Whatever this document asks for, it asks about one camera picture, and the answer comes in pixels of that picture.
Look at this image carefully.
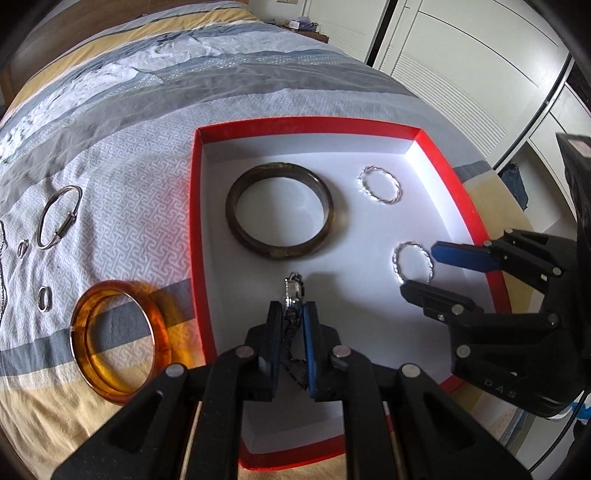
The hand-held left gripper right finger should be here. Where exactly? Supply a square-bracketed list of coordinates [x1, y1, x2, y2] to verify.
[302, 301, 532, 480]

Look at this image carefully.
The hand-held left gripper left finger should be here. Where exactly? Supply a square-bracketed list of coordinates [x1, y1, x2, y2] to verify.
[51, 300, 284, 480]

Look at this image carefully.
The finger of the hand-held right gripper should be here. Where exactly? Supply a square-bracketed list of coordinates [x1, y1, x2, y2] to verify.
[401, 281, 561, 356]
[431, 229, 578, 296]

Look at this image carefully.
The twisted silver bracelet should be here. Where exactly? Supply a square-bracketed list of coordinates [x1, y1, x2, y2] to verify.
[358, 165, 402, 205]
[392, 241, 435, 284]

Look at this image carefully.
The silver wristwatch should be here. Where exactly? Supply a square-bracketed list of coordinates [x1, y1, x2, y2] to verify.
[283, 272, 308, 393]

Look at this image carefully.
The red cardboard box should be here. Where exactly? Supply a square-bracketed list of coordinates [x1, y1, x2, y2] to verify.
[191, 116, 511, 472]

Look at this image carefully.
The amber bangle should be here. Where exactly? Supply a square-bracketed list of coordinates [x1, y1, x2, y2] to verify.
[69, 280, 174, 407]

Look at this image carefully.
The silver cable bracelet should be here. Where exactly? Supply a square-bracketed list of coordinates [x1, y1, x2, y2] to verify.
[37, 185, 84, 251]

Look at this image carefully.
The silver chain necklace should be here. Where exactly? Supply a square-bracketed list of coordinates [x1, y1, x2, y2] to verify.
[0, 222, 10, 324]

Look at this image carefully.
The blue denim cloth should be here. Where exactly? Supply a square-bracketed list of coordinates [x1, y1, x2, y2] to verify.
[501, 164, 529, 210]

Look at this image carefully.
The dark brown bangle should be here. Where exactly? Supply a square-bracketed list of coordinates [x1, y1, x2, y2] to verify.
[225, 162, 334, 260]

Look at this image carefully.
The white wardrobe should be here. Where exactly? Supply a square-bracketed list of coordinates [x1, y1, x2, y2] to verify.
[365, 0, 591, 232]

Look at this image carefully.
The striped bedspread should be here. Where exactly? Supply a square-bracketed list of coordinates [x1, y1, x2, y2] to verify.
[0, 0, 578, 480]

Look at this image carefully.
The wooden nightstand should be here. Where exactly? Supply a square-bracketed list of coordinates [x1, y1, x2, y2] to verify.
[295, 25, 331, 44]

